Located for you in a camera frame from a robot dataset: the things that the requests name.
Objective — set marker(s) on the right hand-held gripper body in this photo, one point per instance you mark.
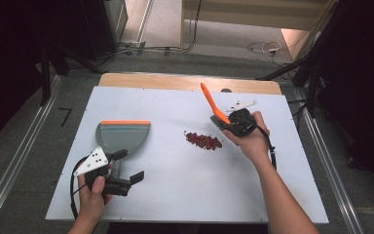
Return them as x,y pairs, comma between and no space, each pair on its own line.
242,125

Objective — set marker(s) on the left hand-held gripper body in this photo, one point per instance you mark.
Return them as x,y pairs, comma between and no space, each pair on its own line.
92,162

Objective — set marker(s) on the grey dustpan with orange edge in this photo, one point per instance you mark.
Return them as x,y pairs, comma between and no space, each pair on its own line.
123,136

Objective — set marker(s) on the heap of red beans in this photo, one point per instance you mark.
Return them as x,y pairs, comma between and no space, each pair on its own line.
204,141

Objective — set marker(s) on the orange brush with grey bristles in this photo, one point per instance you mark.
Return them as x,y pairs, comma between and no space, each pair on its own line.
212,104

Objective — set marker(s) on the person's right hand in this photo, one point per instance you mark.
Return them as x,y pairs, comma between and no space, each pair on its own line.
254,144

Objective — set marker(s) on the person's left hand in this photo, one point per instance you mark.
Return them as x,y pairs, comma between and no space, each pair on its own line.
91,204

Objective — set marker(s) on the white table board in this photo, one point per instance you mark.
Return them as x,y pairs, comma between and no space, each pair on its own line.
181,191

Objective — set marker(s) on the wooden table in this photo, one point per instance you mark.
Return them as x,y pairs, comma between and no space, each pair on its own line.
162,82

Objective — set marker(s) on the black tripod stand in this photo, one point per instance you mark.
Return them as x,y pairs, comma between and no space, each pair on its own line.
311,81
45,78

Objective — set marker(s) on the beige wooden furniture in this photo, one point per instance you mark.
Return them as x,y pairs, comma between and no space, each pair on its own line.
240,13

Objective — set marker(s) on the grey cabinet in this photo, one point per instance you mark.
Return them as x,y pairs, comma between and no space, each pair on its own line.
117,19

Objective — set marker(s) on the metal floor rail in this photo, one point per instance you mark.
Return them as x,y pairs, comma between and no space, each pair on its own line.
332,182
16,152
144,22

